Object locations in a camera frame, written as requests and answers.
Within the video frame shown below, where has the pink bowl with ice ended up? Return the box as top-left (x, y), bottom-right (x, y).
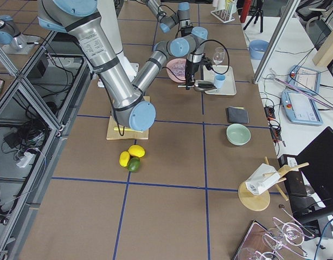
top-left (166, 58), bottom-right (186, 83)

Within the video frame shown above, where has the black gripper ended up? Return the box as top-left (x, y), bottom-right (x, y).
top-left (185, 53), bottom-right (216, 90)

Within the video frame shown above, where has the blue bowl on side table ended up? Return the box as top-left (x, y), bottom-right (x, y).
top-left (249, 40), bottom-right (269, 60)

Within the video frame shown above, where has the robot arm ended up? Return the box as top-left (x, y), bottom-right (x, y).
top-left (141, 1), bottom-right (193, 37)
top-left (38, 1), bottom-right (208, 131)

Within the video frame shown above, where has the green bowl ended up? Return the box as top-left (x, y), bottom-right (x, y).
top-left (226, 123), bottom-right (251, 146)

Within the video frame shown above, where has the wooden mug tree stand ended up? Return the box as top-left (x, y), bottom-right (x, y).
top-left (238, 157), bottom-right (309, 211)

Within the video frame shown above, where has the aluminium frame post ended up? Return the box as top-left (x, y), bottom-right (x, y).
top-left (253, 0), bottom-right (300, 84)

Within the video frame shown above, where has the teach pendant far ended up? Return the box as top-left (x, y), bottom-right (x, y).
top-left (287, 65), bottom-right (321, 95)

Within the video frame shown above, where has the yellow lemon large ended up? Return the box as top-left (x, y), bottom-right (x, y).
top-left (128, 145), bottom-right (145, 158)

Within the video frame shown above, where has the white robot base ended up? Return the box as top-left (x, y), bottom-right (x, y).
top-left (97, 0), bottom-right (138, 82)

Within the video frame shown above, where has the blue cup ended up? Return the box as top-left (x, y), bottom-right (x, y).
top-left (213, 74), bottom-right (226, 89)

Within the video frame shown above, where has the clear wine glass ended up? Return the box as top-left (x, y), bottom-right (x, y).
top-left (213, 47), bottom-right (225, 73)

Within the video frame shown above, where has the yellow lemon small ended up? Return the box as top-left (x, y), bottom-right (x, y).
top-left (119, 151), bottom-right (131, 167)

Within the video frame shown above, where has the white carton on stand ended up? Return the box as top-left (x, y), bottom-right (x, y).
top-left (245, 164), bottom-right (280, 196)

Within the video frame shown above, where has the teach pendant near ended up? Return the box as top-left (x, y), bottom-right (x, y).
top-left (281, 90), bottom-right (323, 126)

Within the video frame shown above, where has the cream serving tray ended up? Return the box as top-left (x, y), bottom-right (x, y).
top-left (202, 65), bottom-right (236, 96)

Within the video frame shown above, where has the teach pendant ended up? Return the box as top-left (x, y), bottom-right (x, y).
top-left (287, 65), bottom-right (321, 95)
top-left (281, 90), bottom-right (323, 126)

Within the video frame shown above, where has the black tripod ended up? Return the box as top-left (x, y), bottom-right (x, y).
top-left (243, 0), bottom-right (264, 33)

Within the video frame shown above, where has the metal ice scoop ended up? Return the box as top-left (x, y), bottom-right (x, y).
top-left (177, 80), bottom-right (216, 92)

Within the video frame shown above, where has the red fire extinguisher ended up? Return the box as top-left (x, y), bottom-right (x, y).
top-left (240, 0), bottom-right (252, 23)

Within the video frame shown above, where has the black monitor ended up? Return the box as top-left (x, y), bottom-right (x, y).
top-left (285, 126), bottom-right (333, 224)

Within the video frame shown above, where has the green lime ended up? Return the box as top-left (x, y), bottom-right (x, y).
top-left (127, 157), bottom-right (140, 172)

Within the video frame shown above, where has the grey folded cloth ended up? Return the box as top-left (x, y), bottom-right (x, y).
top-left (226, 107), bottom-right (249, 124)

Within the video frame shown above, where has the yellow plastic knife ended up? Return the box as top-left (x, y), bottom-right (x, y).
top-left (113, 127), bottom-right (144, 133)

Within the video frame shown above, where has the wooden cutting board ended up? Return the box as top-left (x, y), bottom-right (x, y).
top-left (106, 112), bottom-right (149, 140)

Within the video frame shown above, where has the upside-down wine glass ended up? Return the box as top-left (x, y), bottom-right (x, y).
top-left (262, 204), bottom-right (315, 259)

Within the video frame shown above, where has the white wire rack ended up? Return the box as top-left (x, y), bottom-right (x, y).
top-left (210, 0), bottom-right (237, 23)

